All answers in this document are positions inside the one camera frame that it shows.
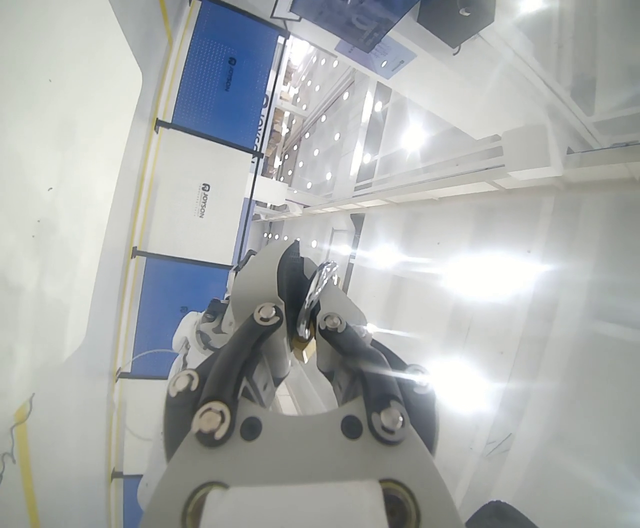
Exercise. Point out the brass padlock with silver shackle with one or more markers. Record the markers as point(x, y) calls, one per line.
point(314, 295)

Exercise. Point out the white partition panel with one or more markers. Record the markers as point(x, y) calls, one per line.
point(200, 200)

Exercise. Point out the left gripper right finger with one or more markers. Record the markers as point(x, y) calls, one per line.
point(345, 325)

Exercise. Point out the blue partition panel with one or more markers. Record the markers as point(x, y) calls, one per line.
point(165, 310)
point(127, 500)
point(225, 75)

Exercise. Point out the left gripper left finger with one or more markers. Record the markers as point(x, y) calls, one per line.
point(252, 295)

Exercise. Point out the black box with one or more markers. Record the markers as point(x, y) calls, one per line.
point(450, 20)

